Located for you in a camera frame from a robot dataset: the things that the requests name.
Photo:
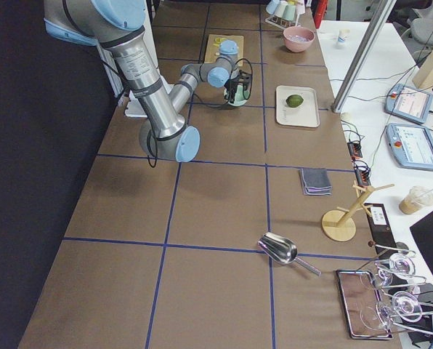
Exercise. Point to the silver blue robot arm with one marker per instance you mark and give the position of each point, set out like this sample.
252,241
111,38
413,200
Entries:
118,27

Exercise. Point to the light blue pastel cup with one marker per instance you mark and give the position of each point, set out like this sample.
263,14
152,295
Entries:
272,6

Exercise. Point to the bamboo cutting board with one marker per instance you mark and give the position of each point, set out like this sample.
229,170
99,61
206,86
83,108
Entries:
216,47

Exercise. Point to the iced coffee plastic cup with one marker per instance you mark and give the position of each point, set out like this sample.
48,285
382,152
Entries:
417,198

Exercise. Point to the paper cup on desk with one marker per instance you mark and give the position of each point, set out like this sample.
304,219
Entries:
342,38

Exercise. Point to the near teach pendant tablet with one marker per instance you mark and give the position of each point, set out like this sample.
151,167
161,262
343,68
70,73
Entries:
411,146

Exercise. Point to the far teach pendant tablet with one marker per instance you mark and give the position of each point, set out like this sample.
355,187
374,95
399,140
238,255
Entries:
408,103

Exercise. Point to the black power box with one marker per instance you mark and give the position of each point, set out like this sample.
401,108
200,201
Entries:
380,228

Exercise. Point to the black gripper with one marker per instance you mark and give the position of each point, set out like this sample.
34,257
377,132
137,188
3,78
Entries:
234,83

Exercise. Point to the white pillar with base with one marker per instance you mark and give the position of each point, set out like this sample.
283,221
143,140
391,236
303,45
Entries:
127,99

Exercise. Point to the pink bowl of ice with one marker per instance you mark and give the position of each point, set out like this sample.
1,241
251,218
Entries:
298,38

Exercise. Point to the glass cup rack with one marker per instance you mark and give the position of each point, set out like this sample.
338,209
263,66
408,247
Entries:
395,273

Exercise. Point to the mint green bowl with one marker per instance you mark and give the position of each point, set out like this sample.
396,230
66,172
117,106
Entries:
241,98

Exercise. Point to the grey folded cloth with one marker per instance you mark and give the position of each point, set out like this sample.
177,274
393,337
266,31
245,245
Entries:
315,181

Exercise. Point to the white wire cup rack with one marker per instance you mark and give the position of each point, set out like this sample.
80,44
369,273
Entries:
281,23

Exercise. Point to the green lime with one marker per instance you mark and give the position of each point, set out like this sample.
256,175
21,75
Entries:
294,101

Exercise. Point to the aluminium frame post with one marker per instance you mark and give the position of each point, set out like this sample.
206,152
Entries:
371,34

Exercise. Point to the wooden mug tree stand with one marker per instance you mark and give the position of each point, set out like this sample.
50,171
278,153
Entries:
338,224

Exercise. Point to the white pastel cup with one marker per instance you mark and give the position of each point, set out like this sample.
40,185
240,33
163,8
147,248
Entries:
280,9

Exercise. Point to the mirror metal tray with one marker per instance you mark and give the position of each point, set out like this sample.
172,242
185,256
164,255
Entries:
359,300

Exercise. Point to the cream rabbit tray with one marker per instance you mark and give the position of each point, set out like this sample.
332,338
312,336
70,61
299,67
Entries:
304,115

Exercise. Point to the teach pendant tablet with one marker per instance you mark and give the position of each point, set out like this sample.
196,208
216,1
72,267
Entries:
408,103
411,146

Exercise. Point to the metal ice scoop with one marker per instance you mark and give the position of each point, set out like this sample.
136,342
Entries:
283,251

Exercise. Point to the yellow lemon slice upper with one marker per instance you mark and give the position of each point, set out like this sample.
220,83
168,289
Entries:
219,40

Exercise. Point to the green pastel cup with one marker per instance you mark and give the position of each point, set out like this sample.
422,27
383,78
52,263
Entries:
289,11

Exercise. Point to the red cylinder object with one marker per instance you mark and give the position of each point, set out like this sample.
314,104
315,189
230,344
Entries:
320,7

